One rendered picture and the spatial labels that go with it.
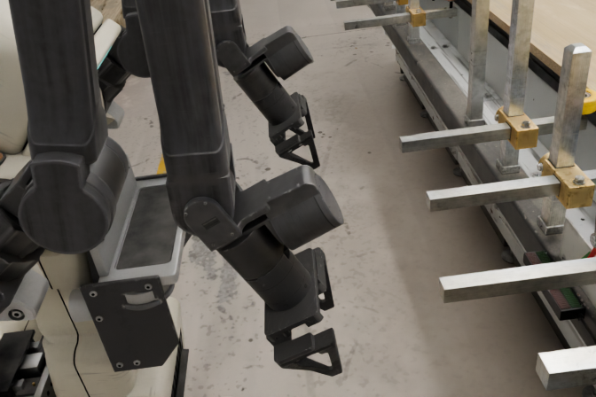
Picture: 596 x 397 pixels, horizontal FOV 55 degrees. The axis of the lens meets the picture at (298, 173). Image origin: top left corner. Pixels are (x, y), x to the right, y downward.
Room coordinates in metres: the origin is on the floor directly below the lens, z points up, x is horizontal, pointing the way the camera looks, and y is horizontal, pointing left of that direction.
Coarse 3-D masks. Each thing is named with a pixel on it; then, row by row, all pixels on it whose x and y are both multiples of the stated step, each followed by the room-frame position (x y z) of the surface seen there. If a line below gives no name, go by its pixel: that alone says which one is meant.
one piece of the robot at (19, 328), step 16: (32, 320) 0.83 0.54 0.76; (0, 336) 0.74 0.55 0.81; (16, 336) 0.74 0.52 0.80; (32, 336) 0.74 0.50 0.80; (0, 352) 0.71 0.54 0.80; (16, 352) 0.70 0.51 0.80; (32, 352) 0.72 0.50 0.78; (0, 368) 0.67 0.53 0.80; (16, 368) 0.67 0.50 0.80; (32, 368) 0.67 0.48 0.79; (0, 384) 0.64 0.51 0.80; (16, 384) 0.65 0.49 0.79
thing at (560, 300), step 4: (528, 256) 0.88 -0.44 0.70; (532, 256) 0.88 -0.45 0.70; (536, 256) 0.88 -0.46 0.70; (532, 260) 0.87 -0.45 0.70; (536, 260) 0.87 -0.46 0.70; (536, 264) 0.86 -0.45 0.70; (552, 292) 0.77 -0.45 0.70; (556, 292) 0.77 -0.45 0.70; (560, 292) 0.77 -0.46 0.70; (556, 296) 0.76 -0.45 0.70; (560, 296) 0.76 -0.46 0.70; (556, 300) 0.75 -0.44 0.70; (560, 300) 0.75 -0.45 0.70; (564, 300) 0.75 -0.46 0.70; (560, 304) 0.74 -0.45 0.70; (564, 304) 0.74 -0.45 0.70; (568, 304) 0.74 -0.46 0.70; (564, 308) 0.73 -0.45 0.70
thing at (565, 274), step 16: (480, 272) 0.69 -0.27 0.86; (496, 272) 0.68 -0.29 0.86; (512, 272) 0.68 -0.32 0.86; (528, 272) 0.67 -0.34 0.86; (544, 272) 0.67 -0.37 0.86; (560, 272) 0.66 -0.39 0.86; (576, 272) 0.66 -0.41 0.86; (592, 272) 0.66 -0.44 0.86; (448, 288) 0.66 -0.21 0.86; (464, 288) 0.66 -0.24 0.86; (480, 288) 0.66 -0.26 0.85; (496, 288) 0.66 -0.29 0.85; (512, 288) 0.66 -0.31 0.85; (528, 288) 0.66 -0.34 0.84; (544, 288) 0.66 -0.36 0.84
